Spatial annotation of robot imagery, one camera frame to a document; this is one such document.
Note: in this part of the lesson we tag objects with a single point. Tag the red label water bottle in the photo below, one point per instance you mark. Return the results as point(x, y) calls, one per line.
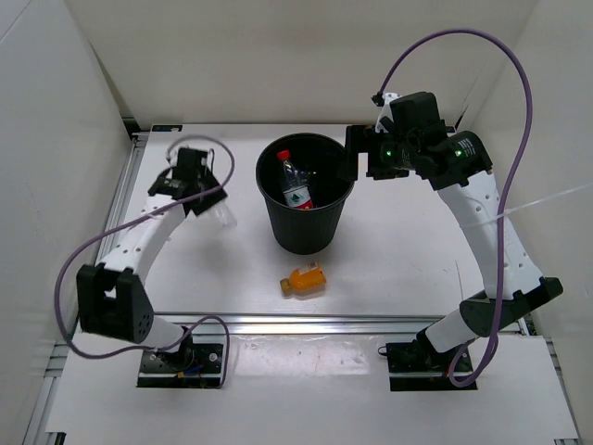
point(294, 183)

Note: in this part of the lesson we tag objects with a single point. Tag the clear bottle white cap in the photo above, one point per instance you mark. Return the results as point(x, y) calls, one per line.
point(223, 216)

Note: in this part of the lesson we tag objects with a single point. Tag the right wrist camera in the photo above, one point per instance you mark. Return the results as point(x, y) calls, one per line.
point(385, 120)

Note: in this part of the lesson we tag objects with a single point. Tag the orange juice bottle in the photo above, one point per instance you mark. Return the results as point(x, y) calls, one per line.
point(304, 280)

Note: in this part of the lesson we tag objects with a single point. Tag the black plastic waste bin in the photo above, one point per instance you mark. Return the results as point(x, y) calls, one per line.
point(304, 232)

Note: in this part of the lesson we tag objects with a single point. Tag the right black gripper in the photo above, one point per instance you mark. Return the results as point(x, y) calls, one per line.
point(358, 140)

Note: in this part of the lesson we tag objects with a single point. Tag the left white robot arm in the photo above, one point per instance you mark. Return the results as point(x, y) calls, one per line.
point(111, 295)

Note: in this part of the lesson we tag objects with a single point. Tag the aluminium front rail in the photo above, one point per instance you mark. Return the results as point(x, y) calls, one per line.
point(325, 325)

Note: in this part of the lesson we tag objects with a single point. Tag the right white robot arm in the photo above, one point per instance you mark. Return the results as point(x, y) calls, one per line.
point(513, 284)

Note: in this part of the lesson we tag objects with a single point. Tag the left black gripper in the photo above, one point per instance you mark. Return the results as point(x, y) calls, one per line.
point(213, 198)

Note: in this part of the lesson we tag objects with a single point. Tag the blue label water bottle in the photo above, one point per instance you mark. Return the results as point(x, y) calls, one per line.
point(309, 177)

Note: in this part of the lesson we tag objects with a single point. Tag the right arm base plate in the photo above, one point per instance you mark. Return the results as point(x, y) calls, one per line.
point(411, 369)

